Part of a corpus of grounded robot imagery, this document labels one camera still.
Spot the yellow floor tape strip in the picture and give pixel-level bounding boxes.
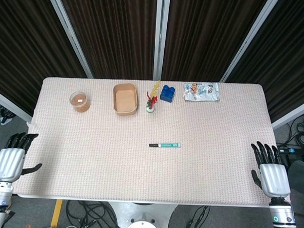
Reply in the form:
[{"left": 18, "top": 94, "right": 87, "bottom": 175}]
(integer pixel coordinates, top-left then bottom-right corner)
[{"left": 50, "top": 199, "right": 64, "bottom": 228}]

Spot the green white marker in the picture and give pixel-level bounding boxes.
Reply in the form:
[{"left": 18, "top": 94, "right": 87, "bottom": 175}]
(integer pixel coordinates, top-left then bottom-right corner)
[{"left": 158, "top": 142, "right": 181, "bottom": 149}]

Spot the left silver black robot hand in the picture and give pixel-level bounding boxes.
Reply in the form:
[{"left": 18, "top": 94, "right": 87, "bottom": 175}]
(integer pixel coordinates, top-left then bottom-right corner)
[{"left": 0, "top": 131, "right": 44, "bottom": 184}]

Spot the colourful feather shuttlecock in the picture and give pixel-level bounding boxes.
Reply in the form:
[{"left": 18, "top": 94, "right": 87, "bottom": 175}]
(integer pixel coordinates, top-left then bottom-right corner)
[{"left": 145, "top": 80, "right": 161, "bottom": 114}]

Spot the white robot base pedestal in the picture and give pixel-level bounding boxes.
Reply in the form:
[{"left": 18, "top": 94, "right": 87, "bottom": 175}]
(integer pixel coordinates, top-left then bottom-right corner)
[{"left": 108, "top": 201, "right": 179, "bottom": 228}]

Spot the dark chair seat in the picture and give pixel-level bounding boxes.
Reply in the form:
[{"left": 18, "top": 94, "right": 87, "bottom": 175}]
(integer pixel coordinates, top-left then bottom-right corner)
[{"left": 288, "top": 160, "right": 304, "bottom": 200}]

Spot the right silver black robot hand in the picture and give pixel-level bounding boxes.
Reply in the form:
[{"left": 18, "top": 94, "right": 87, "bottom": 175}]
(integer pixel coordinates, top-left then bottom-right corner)
[{"left": 249, "top": 140, "right": 293, "bottom": 199}]

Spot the pink woven tablecloth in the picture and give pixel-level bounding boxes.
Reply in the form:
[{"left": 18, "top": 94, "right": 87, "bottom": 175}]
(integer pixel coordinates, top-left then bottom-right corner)
[{"left": 12, "top": 75, "right": 296, "bottom": 209}]

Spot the black floor cable bundle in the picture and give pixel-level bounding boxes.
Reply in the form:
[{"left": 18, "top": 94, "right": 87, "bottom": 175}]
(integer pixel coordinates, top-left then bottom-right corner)
[
  {"left": 64, "top": 200, "right": 119, "bottom": 228},
  {"left": 285, "top": 114, "right": 304, "bottom": 150}
]

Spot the dark ribbed partition panel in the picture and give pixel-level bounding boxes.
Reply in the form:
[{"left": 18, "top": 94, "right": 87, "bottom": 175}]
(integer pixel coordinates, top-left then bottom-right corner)
[
  {"left": 0, "top": 0, "right": 89, "bottom": 119},
  {"left": 55, "top": 0, "right": 158, "bottom": 81},
  {"left": 225, "top": 0, "right": 304, "bottom": 124},
  {"left": 162, "top": 0, "right": 269, "bottom": 85}
]

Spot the brown paper box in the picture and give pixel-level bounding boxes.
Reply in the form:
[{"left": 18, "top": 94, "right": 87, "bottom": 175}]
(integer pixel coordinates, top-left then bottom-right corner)
[{"left": 112, "top": 82, "right": 139, "bottom": 117}]

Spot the blue toy building block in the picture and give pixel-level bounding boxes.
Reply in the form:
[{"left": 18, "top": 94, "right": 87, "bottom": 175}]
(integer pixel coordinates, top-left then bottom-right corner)
[{"left": 159, "top": 84, "right": 176, "bottom": 104}]

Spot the white snack packet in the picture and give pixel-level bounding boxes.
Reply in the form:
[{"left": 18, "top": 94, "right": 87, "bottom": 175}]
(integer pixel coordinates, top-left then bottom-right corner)
[{"left": 183, "top": 81, "right": 221, "bottom": 103}]

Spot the black power strip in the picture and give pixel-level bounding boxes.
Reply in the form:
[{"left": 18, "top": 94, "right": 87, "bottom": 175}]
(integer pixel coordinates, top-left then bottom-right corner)
[{"left": 277, "top": 145, "right": 304, "bottom": 156}]

